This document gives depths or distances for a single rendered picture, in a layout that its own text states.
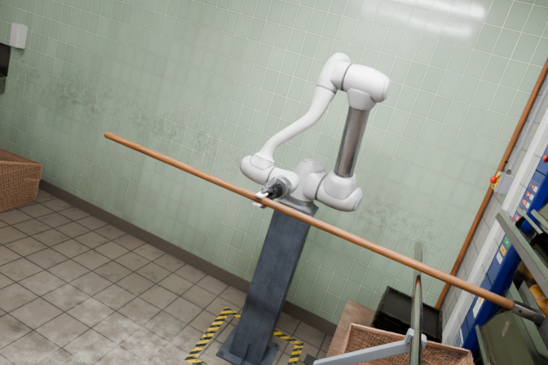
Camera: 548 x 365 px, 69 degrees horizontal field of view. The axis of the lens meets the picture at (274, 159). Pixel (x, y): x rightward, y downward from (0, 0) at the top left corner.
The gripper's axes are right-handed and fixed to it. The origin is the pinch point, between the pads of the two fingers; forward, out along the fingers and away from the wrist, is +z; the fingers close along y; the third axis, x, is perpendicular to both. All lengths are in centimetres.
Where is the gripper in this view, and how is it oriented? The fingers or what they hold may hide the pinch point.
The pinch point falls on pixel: (260, 199)
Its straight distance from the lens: 156.4
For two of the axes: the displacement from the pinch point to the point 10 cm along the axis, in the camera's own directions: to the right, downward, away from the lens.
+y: -2.8, 9.3, 2.4
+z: -3.4, 1.4, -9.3
